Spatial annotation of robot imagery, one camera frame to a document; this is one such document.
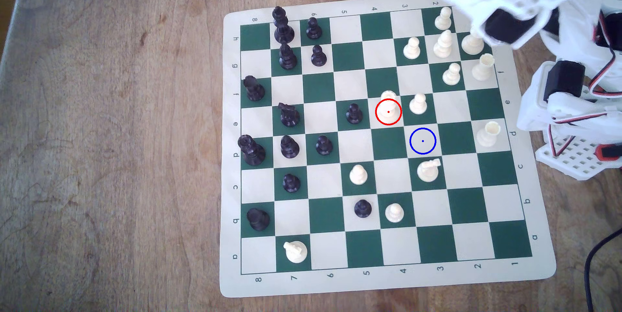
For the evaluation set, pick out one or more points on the white chess queen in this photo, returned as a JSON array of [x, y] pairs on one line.
[[388, 105]]

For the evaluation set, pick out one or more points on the white chess pawn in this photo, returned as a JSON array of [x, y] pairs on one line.
[[394, 213], [451, 75], [358, 175], [411, 49], [418, 104], [443, 19]]

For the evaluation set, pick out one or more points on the white chess bishop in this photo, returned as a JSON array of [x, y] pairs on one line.
[[443, 44], [295, 252]]

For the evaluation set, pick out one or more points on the white chess king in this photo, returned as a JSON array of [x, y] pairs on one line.
[[471, 45]]

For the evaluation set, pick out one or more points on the white chess rook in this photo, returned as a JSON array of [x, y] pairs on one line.
[[488, 135], [483, 68]]

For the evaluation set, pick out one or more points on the black chess pawn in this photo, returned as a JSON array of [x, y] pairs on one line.
[[363, 209], [291, 183], [354, 114], [319, 56], [314, 29], [324, 146]]

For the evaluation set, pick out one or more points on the white chess knight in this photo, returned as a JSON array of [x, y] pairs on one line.
[[428, 171]]

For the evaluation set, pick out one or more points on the black chess king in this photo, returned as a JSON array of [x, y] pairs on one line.
[[283, 27]]

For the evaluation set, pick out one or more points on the black chess bishop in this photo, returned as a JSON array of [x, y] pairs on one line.
[[289, 147], [287, 58]]

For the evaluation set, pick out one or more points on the black chess knight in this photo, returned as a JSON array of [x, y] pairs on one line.
[[289, 115]]

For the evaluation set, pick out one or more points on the black chess rook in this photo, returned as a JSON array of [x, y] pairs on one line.
[[258, 219], [253, 89]]

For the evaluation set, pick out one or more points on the black chess queen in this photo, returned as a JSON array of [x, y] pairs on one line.
[[251, 150]]

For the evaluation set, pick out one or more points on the black and orange clamp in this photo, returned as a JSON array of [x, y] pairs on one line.
[[610, 152]]

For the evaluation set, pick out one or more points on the green and cream chessboard mat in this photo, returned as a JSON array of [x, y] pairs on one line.
[[466, 205]]

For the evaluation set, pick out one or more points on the white perforated base plate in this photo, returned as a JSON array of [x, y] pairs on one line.
[[578, 159]]

